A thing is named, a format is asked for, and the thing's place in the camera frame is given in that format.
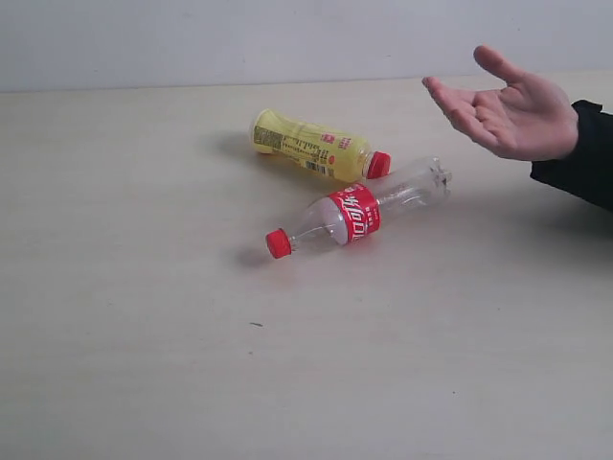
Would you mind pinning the yellow bottle red cap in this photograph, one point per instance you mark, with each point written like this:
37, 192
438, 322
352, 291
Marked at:
320, 149

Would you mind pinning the clear cola bottle red label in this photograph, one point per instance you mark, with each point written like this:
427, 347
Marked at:
362, 208

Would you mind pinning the person's open bare hand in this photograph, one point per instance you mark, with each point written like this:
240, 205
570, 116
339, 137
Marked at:
530, 119

